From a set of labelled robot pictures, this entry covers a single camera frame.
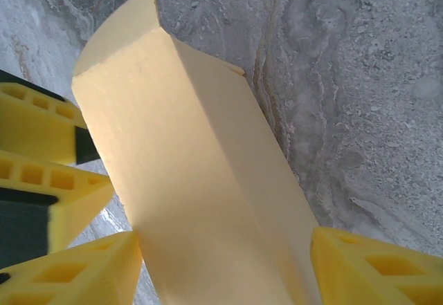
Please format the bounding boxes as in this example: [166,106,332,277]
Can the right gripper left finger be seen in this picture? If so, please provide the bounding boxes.
[0,230,143,305]

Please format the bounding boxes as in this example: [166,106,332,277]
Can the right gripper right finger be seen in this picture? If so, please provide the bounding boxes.
[309,227,443,305]

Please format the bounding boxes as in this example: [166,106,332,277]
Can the yellow paper box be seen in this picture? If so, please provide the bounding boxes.
[71,0,323,305]

